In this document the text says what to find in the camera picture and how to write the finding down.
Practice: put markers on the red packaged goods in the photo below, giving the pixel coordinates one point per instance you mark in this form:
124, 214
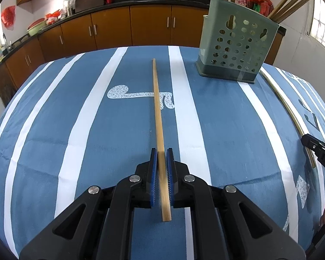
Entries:
260, 4

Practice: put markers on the red plastic bag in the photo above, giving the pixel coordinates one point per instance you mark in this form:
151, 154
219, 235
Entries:
8, 17

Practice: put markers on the black kitchen countertop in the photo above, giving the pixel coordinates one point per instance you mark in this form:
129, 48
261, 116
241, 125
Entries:
151, 1

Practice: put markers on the brown wooden side cabinets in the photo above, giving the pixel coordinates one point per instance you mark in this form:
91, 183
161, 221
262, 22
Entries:
16, 62

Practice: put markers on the green plastic basin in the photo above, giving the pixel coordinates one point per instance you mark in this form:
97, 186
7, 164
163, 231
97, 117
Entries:
37, 28

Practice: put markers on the green perforated utensil holder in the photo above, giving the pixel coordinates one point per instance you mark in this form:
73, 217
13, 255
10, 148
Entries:
238, 48

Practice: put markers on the blue white striped tablecloth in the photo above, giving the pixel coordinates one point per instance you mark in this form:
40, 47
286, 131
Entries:
84, 168

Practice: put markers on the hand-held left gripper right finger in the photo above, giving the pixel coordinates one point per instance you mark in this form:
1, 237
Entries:
170, 178

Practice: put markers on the red and white plastic bags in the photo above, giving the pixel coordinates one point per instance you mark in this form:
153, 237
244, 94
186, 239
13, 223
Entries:
55, 16

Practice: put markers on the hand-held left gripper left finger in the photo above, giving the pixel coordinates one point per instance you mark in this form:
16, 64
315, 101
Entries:
152, 178

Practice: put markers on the window with white frame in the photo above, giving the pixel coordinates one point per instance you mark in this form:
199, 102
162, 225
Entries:
323, 21

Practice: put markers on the brown wooden base cabinets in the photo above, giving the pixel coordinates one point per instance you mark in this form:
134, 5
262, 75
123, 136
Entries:
111, 27

